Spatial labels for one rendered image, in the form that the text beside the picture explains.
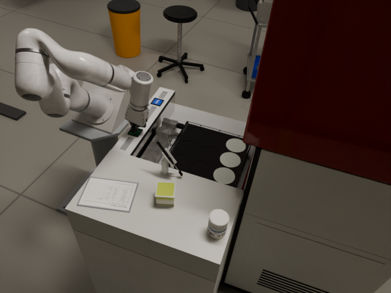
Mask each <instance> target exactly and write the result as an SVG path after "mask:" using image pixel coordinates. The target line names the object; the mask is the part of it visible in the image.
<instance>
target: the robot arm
mask: <svg viewBox="0 0 391 293"><path fill-rule="evenodd" d="M50 57H51V59H52V61H53V63H51V64H49V58H50ZM77 80H81V81H85V82H88V83H91V84H94V85H97V86H100V87H103V88H106V89H109V90H112V91H116V92H125V91H127V90H129V92H130V101H129V104H128V106H127V109H126V113H125V119H126V120H127V121H129V123H130V125H131V133H133V134H134V133H135V132H137V130H138V127H144V128H145V127H146V122H147V121H148V115H149V109H148V107H149V105H150V104H149V100H150V94H151V88H152V84H153V76H152V75H151V74H149V73H147V72H144V71H139V72H134V71H132V70H131V69H129V68H128V67H126V66H124V65H118V66H115V65H113V64H111V63H108V62H106V61H104V60H102V59H100V58H98V57H96V56H94V55H91V54H89V53H85V52H78V51H70V50H67V49H65V48H63V47H61V46H60V45H59V44H58V43H57V42H55V41H54V40H53V39H52V38H51V37H50V36H49V35H47V34H46V33H44V32H43V31H41V30H38V29H36V28H25V29H24V30H22V31H21V32H20V33H19V34H18V35H17V39H16V49H15V89H16V92H17V93H18V95H19V96H20V97H21V98H23V99H25V100H27V101H38V102H39V105H40V108H41V110H42V112H43V113H45V114H46V115H47V116H50V117H57V118H60V117H63V116H65V115H67V113H68V112H69V110H72V111H75V112H79V113H83V115H84V117H85V118H86V119H87V120H88V121H90V122H92V123H96V124H100V123H103V122H105V121H107V120H108V119H109V118H110V117H111V116H112V114H113V110H114V101H113V98H112V96H111V94H110V93H109V92H107V91H105V90H102V89H94V90H92V91H89V90H86V89H84V88H81V87H80V85H79V83H78V81H77Z"/></svg>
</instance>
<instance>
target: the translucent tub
mask: <svg viewBox="0 0 391 293"><path fill-rule="evenodd" d="M175 188H176V183H174V182H163V181H157V186H156V191H155V197H156V205H157V206H174V202H175Z"/></svg>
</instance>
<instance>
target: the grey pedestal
mask: <svg viewBox="0 0 391 293"><path fill-rule="evenodd" d="M128 125H129V122H128V121H127V120H126V119H125V120H124V121H123V123H122V124H121V125H120V126H119V127H118V128H117V129H116V130H115V131H114V132H113V133H112V134H109V133H106V132H103V131H101V130H97V129H95V128H92V127H89V126H85V125H83V124H80V123H77V122H74V121H72V117H71V118H70V119H69V120H67V121H66V122H65V123H64V124H63V125H61V126H60V128H59V129H60V131H63V132H66V133H68V134H71V135H74V136H77V137H79V138H82V139H85V140H87V141H90V142H91V146H92V149H93V154H94V159H95V164H96V167H97V166H98V165H99V164H100V163H101V161H102V160H103V159H104V157H105V156H106V155H107V154H108V152H109V151H110V150H111V149H112V148H113V147H114V146H115V144H116V143H117V142H118V141H119V140H118V136H119V135H120V134H121V133H122V131H123V130H124V129H125V128H126V127H127V126H128ZM94 170H95V168H92V169H91V170H90V171H89V172H88V174H87V175H86V176H85V177H84V178H83V179H82V180H81V182H79V184H78V185H77V186H76V187H75V188H74V190H73V191H72V192H71V193H70V194H69V195H68V196H67V197H66V198H65V200H64V201H63V202H62V203H61V204H60V205H59V206H58V207H57V210H59V211H61V212H63V213H65V214H66V211H65V207H67V205H68V204H69V202H70V201H71V200H72V199H73V197H74V196H75V195H76V194H77V192H78V191H79V189H80V188H81V187H82V186H83V184H84V183H85V182H86V181H87V179H88V178H89V177H90V176H91V174H92V173H93V171H94Z"/></svg>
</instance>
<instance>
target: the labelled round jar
mask: <svg viewBox="0 0 391 293"><path fill-rule="evenodd" d="M228 222H229V215H228V214H227V213H226V212H225V211H224V210H222V209H215V210H213V211H212V212H211V213H210V215H209V221H208V228H207V232H208V235H209V236H210V237H211V238H213V239H217V240H218V239H221V238H223V237H224V236H225V234H226V230H227V227H228Z"/></svg>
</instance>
